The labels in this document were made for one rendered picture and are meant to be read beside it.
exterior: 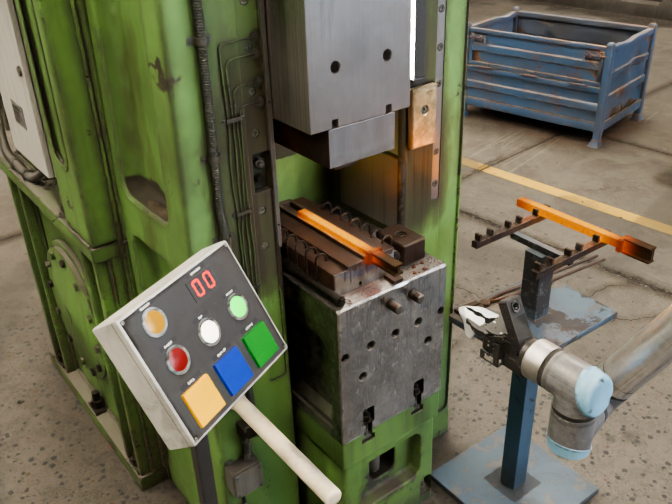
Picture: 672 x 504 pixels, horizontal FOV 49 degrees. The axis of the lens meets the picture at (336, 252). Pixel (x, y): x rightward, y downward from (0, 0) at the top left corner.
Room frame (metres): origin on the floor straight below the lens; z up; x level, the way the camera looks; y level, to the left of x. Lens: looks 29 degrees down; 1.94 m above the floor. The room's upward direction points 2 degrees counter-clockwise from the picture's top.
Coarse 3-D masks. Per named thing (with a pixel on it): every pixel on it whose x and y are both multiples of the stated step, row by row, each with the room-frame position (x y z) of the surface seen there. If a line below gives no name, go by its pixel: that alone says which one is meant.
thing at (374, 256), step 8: (304, 216) 1.88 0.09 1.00; (312, 216) 1.87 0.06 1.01; (320, 224) 1.82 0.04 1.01; (328, 224) 1.82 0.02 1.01; (328, 232) 1.79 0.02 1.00; (336, 232) 1.77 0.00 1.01; (344, 232) 1.77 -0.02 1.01; (344, 240) 1.73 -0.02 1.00; (352, 240) 1.72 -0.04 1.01; (360, 240) 1.72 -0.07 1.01; (360, 248) 1.68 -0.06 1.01; (368, 248) 1.67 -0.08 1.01; (376, 248) 1.66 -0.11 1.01; (368, 256) 1.64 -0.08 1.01; (376, 256) 1.62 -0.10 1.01; (384, 256) 1.62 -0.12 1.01; (368, 264) 1.64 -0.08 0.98; (376, 264) 1.62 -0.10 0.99; (384, 264) 1.61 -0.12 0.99; (392, 264) 1.58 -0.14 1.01; (400, 264) 1.58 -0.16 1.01; (392, 272) 1.58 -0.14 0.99; (400, 272) 1.58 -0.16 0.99
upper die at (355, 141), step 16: (288, 128) 1.72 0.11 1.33; (336, 128) 1.60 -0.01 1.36; (352, 128) 1.63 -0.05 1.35; (368, 128) 1.65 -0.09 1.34; (384, 128) 1.68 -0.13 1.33; (288, 144) 1.72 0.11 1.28; (304, 144) 1.67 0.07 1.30; (320, 144) 1.61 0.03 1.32; (336, 144) 1.60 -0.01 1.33; (352, 144) 1.63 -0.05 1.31; (368, 144) 1.65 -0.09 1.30; (384, 144) 1.68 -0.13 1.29; (320, 160) 1.61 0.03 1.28; (336, 160) 1.60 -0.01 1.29; (352, 160) 1.63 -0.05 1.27
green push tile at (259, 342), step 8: (256, 328) 1.28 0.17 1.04; (264, 328) 1.30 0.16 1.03; (248, 336) 1.26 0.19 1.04; (256, 336) 1.27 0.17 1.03; (264, 336) 1.28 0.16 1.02; (248, 344) 1.24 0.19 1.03; (256, 344) 1.26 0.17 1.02; (264, 344) 1.27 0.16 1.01; (272, 344) 1.29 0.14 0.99; (256, 352) 1.24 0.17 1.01; (264, 352) 1.26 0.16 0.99; (272, 352) 1.27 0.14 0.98; (256, 360) 1.23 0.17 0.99; (264, 360) 1.24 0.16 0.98
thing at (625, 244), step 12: (528, 204) 1.96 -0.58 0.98; (540, 204) 1.96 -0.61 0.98; (552, 216) 1.89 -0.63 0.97; (564, 216) 1.87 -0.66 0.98; (576, 228) 1.83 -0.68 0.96; (588, 228) 1.80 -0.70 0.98; (600, 228) 1.79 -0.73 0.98; (600, 240) 1.76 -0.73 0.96; (612, 240) 1.73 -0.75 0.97; (624, 240) 1.71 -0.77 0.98; (636, 240) 1.70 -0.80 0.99; (624, 252) 1.70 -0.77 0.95; (636, 252) 1.68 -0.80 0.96; (648, 252) 1.66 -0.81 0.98
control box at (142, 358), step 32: (192, 256) 1.38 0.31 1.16; (224, 256) 1.35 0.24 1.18; (160, 288) 1.20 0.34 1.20; (192, 288) 1.24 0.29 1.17; (224, 288) 1.30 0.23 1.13; (128, 320) 1.11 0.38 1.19; (192, 320) 1.20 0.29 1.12; (224, 320) 1.25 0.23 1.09; (256, 320) 1.31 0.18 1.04; (128, 352) 1.08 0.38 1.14; (160, 352) 1.11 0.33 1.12; (192, 352) 1.15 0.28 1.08; (224, 352) 1.20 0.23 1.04; (128, 384) 1.09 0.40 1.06; (160, 384) 1.06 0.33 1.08; (192, 384) 1.10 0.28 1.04; (160, 416) 1.06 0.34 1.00; (192, 416) 1.06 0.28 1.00
